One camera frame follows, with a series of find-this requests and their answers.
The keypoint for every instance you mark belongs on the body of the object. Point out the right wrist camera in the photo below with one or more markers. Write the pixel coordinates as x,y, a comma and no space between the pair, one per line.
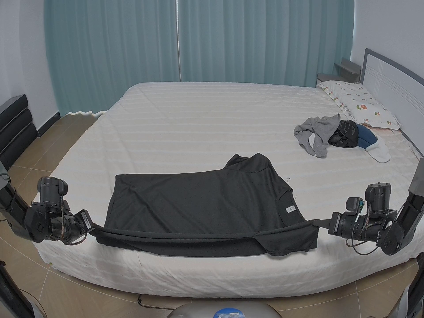
351,204

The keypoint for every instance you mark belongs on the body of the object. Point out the dark blue garment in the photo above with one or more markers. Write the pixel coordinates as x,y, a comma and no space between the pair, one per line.
366,137

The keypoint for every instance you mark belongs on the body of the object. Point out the grey knit garment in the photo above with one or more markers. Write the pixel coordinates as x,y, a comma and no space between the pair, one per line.
321,131

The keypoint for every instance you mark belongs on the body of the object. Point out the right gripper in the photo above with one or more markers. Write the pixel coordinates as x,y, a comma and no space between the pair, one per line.
344,225

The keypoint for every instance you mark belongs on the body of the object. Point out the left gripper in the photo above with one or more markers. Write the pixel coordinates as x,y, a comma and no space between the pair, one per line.
74,225

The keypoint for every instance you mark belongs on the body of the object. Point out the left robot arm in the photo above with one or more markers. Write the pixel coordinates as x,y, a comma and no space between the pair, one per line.
36,224

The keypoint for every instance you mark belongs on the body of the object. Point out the black printed garment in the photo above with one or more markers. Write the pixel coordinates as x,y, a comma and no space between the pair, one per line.
344,134

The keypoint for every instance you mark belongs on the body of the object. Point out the white garment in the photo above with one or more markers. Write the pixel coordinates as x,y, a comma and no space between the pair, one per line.
381,152

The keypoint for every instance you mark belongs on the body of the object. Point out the bed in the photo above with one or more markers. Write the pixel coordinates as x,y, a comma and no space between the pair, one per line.
198,128

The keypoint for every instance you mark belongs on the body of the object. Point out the blue-green curtain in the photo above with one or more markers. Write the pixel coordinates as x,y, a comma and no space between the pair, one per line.
265,31
112,45

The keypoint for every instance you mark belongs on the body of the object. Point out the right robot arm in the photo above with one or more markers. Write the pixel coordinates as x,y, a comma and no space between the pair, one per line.
397,234

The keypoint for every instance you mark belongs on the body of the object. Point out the white printed pillow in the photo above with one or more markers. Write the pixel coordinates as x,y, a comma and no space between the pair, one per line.
361,104

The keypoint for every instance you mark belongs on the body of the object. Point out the grey bedside table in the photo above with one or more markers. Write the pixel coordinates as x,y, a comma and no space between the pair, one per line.
344,70

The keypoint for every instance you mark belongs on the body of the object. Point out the black chest of drawers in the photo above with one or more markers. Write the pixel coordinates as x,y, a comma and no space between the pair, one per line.
15,128

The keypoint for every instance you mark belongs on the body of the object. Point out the black T-shirt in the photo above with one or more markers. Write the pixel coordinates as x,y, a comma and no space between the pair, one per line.
198,204

